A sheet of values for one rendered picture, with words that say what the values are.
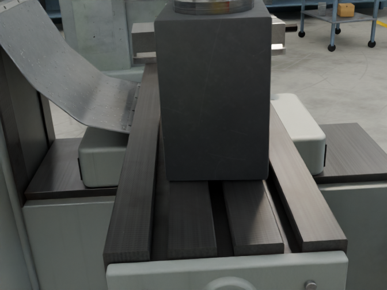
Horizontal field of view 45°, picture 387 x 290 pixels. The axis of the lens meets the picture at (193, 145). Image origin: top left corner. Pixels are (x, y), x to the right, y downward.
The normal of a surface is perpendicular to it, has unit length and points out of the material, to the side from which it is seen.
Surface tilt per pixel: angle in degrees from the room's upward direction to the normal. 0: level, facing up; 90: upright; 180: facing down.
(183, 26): 90
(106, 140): 0
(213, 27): 90
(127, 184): 0
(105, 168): 90
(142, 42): 90
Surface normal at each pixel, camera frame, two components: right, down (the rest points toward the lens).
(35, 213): 0.04, 0.41
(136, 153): -0.04, -0.91
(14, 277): 0.68, 0.25
